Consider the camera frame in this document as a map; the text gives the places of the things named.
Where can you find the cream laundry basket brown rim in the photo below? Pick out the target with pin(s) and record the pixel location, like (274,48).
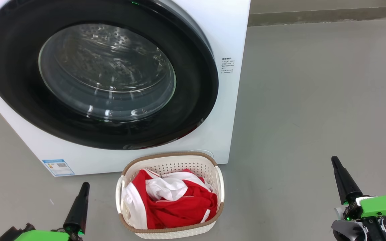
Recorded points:
(176,165)

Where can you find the red and white garment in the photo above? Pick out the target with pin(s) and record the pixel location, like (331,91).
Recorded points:
(179,211)

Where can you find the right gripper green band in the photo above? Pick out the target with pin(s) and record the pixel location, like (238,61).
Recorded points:
(384,206)

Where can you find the round white filter cover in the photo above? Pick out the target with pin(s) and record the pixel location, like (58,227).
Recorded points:
(203,153)

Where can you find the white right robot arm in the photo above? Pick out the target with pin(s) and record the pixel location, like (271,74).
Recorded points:
(348,231)

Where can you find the black washing machine door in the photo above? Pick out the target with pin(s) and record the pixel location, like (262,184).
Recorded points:
(193,100)

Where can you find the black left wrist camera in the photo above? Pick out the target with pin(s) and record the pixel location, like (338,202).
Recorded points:
(10,234)

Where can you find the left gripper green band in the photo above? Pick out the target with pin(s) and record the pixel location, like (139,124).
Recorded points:
(45,236)

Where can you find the white front-load washing machine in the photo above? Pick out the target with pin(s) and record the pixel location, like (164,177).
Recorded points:
(226,33)

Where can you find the blue energy label sticker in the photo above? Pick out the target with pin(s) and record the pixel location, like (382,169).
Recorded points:
(58,167)

